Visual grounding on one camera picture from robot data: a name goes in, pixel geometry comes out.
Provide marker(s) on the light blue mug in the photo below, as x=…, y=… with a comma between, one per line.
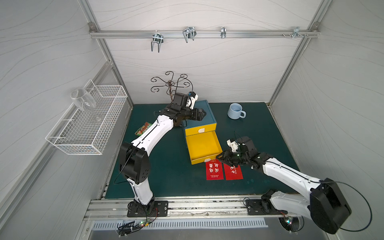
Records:
x=236, y=112

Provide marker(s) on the red postcard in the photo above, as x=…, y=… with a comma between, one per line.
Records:
x=214, y=170
x=233, y=173

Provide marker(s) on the white wire basket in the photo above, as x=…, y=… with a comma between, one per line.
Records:
x=78, y=132

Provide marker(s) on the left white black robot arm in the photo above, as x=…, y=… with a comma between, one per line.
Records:
x=134, y=156

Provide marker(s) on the metal wire hook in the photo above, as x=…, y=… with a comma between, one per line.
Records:
x=189, y=34

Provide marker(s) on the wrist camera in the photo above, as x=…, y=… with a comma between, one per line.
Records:
x=234, y=146
x=192, y=97

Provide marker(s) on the metal double hook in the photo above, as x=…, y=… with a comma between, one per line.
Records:
x=157, y=40

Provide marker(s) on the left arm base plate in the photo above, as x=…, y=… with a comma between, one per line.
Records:
x=153, y=209

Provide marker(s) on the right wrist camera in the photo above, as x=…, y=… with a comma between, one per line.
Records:
x=234, y=146

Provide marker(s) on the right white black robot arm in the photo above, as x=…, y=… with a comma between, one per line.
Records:
x=322, y=201

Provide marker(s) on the clear wine glass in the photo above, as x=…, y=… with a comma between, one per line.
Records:
x=85, y=102

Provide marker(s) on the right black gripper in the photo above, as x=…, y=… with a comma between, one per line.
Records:
x=233, y=157

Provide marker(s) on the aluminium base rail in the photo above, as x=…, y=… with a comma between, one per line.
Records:
x=181, y=207

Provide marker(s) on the green snack packet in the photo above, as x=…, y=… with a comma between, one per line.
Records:
x=142, y=129

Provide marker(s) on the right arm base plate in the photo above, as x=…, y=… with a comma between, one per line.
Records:
x=261, y=207

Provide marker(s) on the left controller wiring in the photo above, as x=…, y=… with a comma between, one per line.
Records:
x=135, y=225

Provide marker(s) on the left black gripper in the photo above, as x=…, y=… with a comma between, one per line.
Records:
x=192, y=113

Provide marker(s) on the teal drawer cabinet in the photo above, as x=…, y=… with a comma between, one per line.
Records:
x=205, y=118

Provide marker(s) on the yellow drawer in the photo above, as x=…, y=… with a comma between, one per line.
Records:
x=191, y=130
x=203, y=147

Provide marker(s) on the yellow top drawer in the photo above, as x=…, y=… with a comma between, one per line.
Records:
x=191, y=130

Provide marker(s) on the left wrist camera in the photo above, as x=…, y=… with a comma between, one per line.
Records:
x=192, y=97

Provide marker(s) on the white vent strip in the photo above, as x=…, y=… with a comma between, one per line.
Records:
x=183, y=224

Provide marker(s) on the small metal clip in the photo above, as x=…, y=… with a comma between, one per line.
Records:
x=223, y=32

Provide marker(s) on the metal bracket with bolts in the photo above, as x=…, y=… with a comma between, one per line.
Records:
x=296, y=33

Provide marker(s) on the bronze mug tree stand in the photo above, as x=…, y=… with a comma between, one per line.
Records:
x=171, y=86

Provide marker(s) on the aluminium top rail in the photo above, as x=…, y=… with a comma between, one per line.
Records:
x=201, y=34

